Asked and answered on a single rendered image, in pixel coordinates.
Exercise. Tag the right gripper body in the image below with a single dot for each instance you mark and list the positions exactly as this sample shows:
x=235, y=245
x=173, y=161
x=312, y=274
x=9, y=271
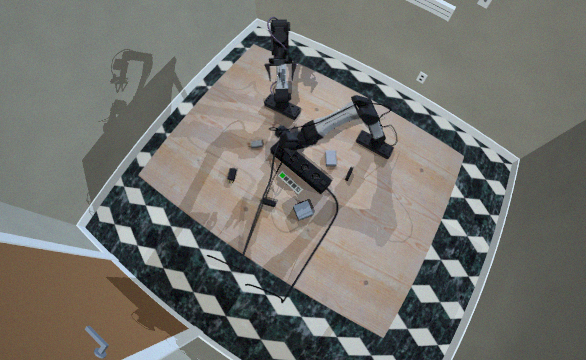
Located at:
x=280, y=54

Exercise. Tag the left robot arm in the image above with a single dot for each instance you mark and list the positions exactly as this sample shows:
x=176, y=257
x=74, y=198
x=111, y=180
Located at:
x=367, y=112

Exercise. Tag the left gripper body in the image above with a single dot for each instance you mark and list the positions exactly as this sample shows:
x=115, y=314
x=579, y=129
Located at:
x=289, y=151

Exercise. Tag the grey diagram card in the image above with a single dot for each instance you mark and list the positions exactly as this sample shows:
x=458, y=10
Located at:
x=293, y=185

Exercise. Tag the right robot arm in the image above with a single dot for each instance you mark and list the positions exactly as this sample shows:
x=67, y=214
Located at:
x=281, y=92

